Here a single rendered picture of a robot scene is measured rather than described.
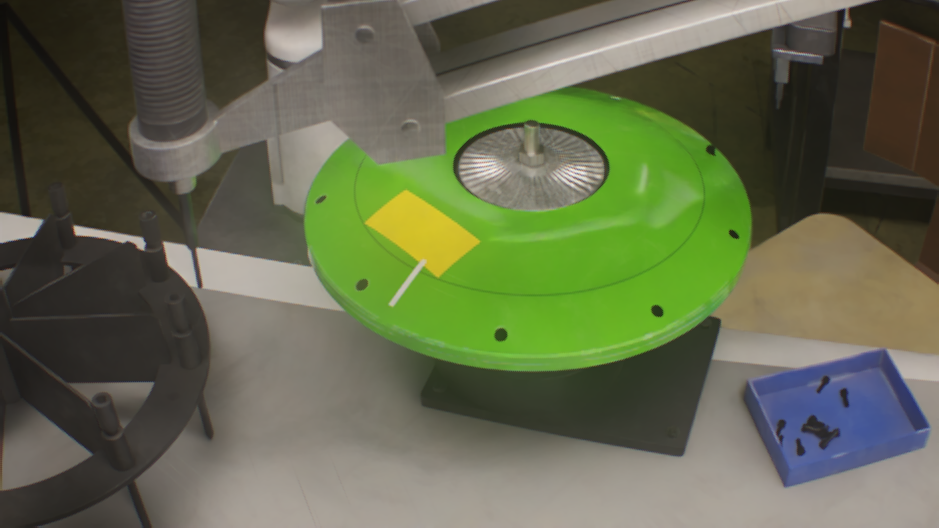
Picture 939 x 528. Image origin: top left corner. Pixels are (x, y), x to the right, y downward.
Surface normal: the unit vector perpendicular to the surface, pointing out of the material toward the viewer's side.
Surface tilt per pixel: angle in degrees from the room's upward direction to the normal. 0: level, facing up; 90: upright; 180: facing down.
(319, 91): 90
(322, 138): 90
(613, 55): 90
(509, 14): 0
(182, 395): 4
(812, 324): 0
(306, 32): 18
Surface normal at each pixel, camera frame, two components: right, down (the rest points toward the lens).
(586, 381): 0.56, 0.50
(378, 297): -0.29, -0.54
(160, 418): -0.04, -0.83
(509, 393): -0.19, 0.59
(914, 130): -0.60, 0.49
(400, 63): 0.07, 0.60
